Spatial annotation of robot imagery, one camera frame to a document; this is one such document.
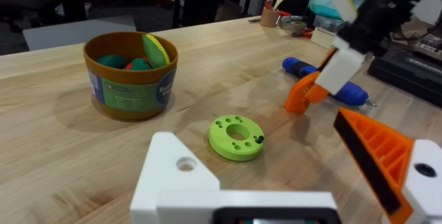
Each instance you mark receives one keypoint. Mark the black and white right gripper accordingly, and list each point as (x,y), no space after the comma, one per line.
(383,13)

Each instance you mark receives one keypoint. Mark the bare white left gripper left finger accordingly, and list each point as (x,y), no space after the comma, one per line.
(165,179)

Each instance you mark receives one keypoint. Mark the white orange left gripper right finger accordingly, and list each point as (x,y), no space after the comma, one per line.
(390,155)

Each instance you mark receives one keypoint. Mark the blue electric screwdriver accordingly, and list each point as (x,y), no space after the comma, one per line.
(350,93)

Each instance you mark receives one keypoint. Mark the small black screw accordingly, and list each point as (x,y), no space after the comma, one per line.
(260,139)

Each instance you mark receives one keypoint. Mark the white box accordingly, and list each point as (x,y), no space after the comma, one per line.
(324,37)

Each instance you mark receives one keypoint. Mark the green disc with holes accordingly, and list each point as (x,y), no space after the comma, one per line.
(222,146)

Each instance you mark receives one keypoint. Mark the black case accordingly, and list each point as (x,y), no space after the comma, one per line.
(407,75)

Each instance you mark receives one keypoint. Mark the teal soft bag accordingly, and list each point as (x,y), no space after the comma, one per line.
(321,4)

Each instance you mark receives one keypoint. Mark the brown cup with wooden spoons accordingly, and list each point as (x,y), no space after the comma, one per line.
(269,16)

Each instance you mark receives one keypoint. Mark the brown tub with toy vegetables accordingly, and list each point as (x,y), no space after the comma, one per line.
(131,79)

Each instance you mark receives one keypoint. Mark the grey flat board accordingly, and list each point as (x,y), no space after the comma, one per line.
(76,32)

